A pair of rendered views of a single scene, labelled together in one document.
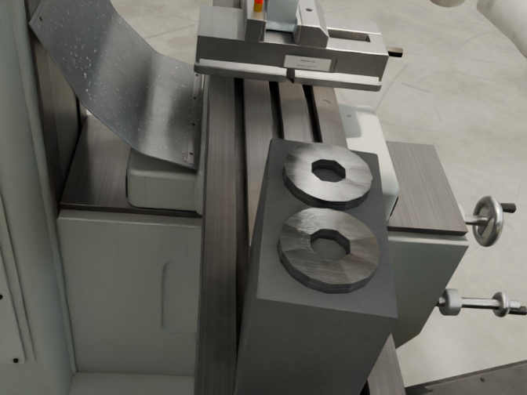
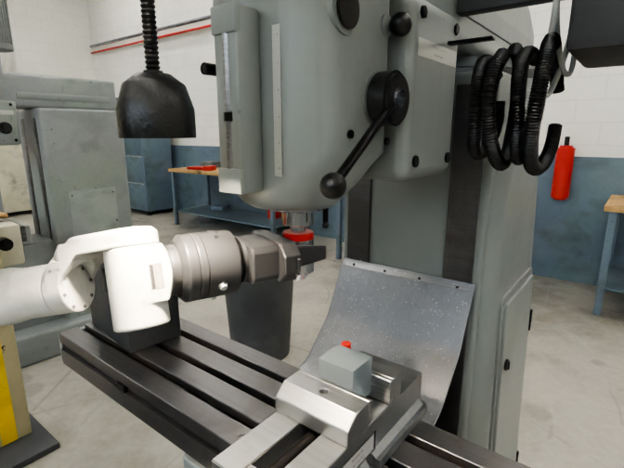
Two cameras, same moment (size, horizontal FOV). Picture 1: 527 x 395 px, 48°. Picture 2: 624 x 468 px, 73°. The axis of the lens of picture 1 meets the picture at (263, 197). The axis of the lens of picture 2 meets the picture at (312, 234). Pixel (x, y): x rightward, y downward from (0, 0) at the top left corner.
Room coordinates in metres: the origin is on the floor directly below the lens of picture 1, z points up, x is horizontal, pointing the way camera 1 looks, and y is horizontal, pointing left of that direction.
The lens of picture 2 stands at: (1.39, -0.38, 1.41)
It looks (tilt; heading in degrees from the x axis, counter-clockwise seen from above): 13 degrees down; 138
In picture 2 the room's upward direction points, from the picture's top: straight up
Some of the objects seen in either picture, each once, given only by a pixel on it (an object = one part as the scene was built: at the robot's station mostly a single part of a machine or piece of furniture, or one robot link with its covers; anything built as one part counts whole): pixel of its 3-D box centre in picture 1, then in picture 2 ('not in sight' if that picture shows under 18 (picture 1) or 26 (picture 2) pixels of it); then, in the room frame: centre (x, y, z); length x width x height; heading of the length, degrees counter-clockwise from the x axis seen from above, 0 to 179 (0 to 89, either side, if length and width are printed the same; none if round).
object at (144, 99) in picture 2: not in sight; (155, 105); (0.97, -0.20, 1.44); 0.07 x 0.07 x 0.06
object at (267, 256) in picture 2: not in sight; (241, 260); (0.90, -0.07, 1.24); 0.13 x 0.12 x 0.10; 170
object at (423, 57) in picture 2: not in sight; (370, 97); (0.89, 0.21, 1.47); 0.24 x 0.19 x 0.26; 10
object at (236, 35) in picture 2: not in sight; (238, 104); (0.94, -0.09, 1.45); 0.04 x 0.04 x 0.21; 10
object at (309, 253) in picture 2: not in sight; (308, 255); (0.95, 0.01, 1.24); 0.06 x 0.02 x 0.03; 80
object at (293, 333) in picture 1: (309, 272); (131, 290); (0.41, -0.06, 1.05); 0.22 x 0.12 x 0.20; 4
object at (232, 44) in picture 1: (291, 35); (332, 417); (1.01, 0.01, 1.01); 0.35 x 0.15 x 0.11; 100
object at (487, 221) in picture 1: (472, 220); not in sight; (1.00, -0.47, 0.65); 0.16 x 0.12 x 0.12; 100
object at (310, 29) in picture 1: (308, 19); (322, 405); (1.01, -0.02, 1.04); 0.12 x 0.06 x 0.04; 10
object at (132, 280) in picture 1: (252, 265); not in sight; (0.92, 0.00, 0.46); 0.80 x 0.30 x 0.60; 100
